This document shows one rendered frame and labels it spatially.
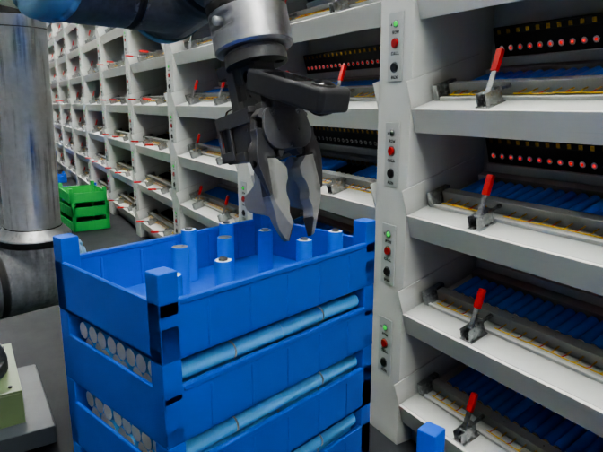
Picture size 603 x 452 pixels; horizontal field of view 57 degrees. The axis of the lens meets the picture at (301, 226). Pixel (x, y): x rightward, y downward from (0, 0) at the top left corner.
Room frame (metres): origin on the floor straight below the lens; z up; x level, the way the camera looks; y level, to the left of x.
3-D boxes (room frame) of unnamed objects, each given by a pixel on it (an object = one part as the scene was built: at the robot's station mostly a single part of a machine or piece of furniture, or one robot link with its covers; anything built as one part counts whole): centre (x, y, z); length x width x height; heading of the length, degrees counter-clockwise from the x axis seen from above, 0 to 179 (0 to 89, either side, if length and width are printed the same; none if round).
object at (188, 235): (0.65, 0.14, 0.52); 0.02 x 0.02 x 0.06
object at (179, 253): (0.56, 0.13, 0.52); 0.02 x 0.02 x 0.06
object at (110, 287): (0.60, 0.09, 0.52); 0.30 x 0.20 x 0.08; 137
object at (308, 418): (0.60, 0.09, 0.36); 0.30 x 0.20 x 0.08; 137
